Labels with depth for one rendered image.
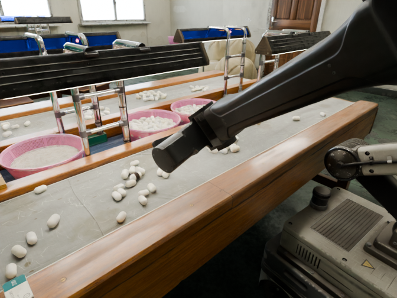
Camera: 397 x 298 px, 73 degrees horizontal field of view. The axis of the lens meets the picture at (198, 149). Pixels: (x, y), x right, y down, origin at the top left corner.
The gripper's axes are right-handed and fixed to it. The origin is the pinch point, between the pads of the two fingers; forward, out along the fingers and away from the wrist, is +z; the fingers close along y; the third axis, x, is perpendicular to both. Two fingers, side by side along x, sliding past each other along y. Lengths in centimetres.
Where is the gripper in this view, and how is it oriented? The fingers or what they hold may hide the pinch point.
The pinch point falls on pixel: (161, 157)
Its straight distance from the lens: 70.9
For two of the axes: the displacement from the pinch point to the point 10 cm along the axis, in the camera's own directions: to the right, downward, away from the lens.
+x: 4.3, 9.0, -0.5
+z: -5.2, 2.9, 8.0
